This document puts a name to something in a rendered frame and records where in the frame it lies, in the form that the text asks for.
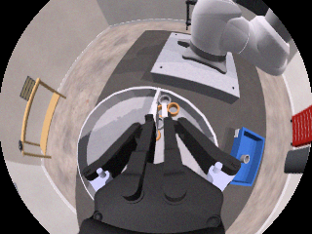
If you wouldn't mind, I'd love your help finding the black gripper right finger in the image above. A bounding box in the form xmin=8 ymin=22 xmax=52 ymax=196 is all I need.
xmin=162 ymin=103 xmax=241 ymax=202

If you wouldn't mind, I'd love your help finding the grey round turning table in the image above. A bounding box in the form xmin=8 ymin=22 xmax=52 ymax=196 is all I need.
xmin=77 ymin=87 xmax=218 ymax=200

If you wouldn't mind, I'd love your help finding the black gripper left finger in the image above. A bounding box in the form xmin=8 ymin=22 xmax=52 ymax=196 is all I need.
xmin=82 ymin=104 xmax=159 ymax=201

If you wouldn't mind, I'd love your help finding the blue plastic crate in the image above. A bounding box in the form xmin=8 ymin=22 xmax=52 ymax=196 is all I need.
xmin=229 ymin=127 xmax=265 ymax=186

